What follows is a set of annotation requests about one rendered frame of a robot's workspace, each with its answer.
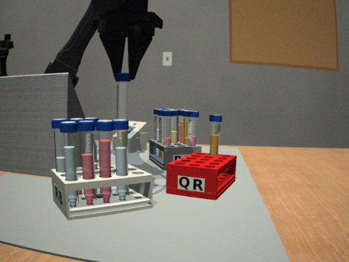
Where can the white test tube rack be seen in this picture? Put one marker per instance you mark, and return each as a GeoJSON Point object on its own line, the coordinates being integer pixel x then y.
{"type": "Point", "coordinates": [140, 195]}

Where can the red test tube rack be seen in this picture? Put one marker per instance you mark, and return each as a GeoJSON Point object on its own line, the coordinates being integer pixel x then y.
{"type": "Point", "coordinates": [199, 175]}

